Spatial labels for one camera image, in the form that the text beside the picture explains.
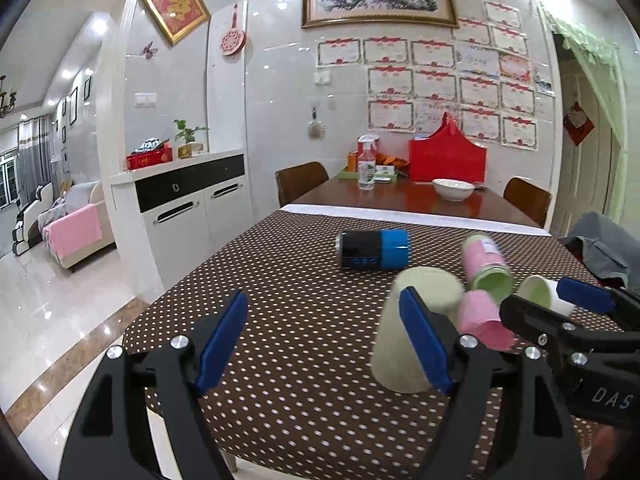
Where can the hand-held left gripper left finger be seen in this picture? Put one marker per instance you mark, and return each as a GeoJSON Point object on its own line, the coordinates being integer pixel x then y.
{"type": "Point", "coordinates": [222, 345]}

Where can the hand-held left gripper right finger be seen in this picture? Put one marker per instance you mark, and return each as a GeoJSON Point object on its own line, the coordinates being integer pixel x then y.
{"type": "Point", "coordinates": [425, 340]}

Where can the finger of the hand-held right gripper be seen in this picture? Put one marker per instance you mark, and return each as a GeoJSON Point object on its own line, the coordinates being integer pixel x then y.
{"type": "Point", "coordinates": [585, 294]}
{"type": "Point", "coordinates": [527, 316]}

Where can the white cup green inside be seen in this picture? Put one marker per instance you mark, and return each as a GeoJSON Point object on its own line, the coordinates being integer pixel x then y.
{"type": "Point", "coordinates": [542, 294]}

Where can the pale green cup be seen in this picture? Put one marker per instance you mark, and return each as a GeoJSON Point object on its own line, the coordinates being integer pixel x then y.
{"type": "Point", "coordinates": [395, 340]}

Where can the pink cup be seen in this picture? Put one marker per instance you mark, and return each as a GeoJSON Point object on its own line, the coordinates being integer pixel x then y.
{"type": "Point", "coordinates": [480, 322]}

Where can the person's right hand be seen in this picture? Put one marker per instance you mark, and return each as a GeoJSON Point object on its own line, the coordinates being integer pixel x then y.
{"type": "Point", "coordinates": [612, 452]}

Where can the grey cloth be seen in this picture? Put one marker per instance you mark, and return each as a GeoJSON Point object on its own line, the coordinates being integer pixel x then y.
{"type": "Point", "coordinates": [597, 245]}

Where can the pink tumbler green lid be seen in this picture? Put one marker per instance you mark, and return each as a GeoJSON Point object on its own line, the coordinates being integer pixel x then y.
{"type": "Point", "coordinates": [482, 260]}

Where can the brown polka-dot tablecloth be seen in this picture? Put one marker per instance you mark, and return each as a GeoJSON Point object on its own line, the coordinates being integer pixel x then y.
{"type": "Point", "coordinates": [300, 285]}

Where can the black bottle blue cap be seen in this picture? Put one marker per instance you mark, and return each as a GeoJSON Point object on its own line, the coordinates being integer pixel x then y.
{"type": "Point", "coordinates": [370, 250]}

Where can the brown chair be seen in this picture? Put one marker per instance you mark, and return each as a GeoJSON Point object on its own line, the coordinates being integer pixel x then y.
{"type": "Point", "coordinates": [300, 182]}
{"type": "Point", "coordinates": [527, 200]}

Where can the white black cabinet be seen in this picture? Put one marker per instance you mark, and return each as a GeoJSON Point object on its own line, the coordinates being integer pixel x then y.
{"type": "Point", "coordinates": [185, 210]}

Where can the white bowl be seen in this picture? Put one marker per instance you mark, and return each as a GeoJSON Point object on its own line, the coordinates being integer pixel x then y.
{"type": "Point", "coordinates": [452, 190]}

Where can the red door ornament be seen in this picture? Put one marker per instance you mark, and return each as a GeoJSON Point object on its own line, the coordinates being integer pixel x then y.
{"type": "Point", "coordinates": [578, 124]}

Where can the red gift bag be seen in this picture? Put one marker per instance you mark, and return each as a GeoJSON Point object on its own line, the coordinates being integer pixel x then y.
{"type": "Point", "coordinates": [447, 160]}

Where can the orange snack packets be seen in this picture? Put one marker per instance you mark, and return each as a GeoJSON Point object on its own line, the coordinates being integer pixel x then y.
{"type": "Point", "coordinates": [392, 161]}

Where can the clear spray bottle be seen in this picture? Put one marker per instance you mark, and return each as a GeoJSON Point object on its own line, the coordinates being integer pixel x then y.
{"type": "Point", "coordinates": [366, 167]}

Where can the green tray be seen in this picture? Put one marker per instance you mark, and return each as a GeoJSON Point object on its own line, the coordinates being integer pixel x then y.
{"type": "Point", "coordinates": [347, 175]}

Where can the pink blanket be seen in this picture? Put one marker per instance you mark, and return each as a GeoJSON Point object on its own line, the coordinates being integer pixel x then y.
{"type": "Point", "coordinates": [72, 232]}

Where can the orange bottle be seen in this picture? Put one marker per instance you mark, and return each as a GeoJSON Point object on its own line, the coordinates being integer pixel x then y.
{"type": "Point", "coordinates": [353, 161]}

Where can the beige sofa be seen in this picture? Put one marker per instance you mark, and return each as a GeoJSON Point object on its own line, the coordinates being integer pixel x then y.
{"type": "Point", "coordinates": [90, 200]}

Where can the red box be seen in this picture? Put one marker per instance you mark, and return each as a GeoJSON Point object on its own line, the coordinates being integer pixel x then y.
{"type": "Point", "coordinates": [147, 160]}

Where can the small potted plant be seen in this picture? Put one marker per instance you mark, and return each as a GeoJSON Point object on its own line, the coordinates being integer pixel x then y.
{"type": "Point", "coordinates": [189, 140]}

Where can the white massage chair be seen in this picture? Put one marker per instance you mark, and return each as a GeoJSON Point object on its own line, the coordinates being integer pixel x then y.
{"type": "Point", "coordinates": [32, 215]}

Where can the green door curtain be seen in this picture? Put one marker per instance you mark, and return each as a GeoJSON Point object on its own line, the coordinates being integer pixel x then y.
{"type": "Point", "coordinates": [595, 50]}

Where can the grey window curtain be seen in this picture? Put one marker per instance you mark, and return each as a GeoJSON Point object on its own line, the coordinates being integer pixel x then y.
{"type": "Point", "coordinates": [32, 155]}

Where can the pink hanging ornament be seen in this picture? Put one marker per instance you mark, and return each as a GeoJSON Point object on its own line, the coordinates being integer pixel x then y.
{"type": "Point", "coordinates": [233, 40]}

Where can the chandelier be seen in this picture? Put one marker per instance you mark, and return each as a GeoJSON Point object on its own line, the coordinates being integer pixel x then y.
{"type": "Point", "coordinates": [6, 102]}

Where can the red gold framed picture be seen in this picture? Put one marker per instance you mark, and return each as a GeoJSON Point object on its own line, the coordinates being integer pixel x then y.
{"type": "Point", "coordinates": [175, 7]}

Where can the group of wall certificates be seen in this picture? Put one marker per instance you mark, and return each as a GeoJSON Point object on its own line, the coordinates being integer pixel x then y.
{"type": "Point", "coordinates": [435, 85]}

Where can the white light switch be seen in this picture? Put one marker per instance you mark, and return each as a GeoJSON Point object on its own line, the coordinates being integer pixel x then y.
{"type": "Point", "coordinates": [145, 100]}

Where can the white wall socket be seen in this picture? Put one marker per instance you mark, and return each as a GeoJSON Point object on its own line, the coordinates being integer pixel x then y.
{"type": "Point", "coordinates": [323, 78]}

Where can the black wall frame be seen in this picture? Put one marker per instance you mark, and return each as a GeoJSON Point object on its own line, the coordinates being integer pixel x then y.
{"type": "Point", "coordinates": [87, 87]}
{"type": "Point", "coordinates": [73, 106]}

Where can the butterfly wall decal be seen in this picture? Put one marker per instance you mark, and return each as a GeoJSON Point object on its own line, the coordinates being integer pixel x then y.
{"type": "Point", "coordinates": [149, 50]}

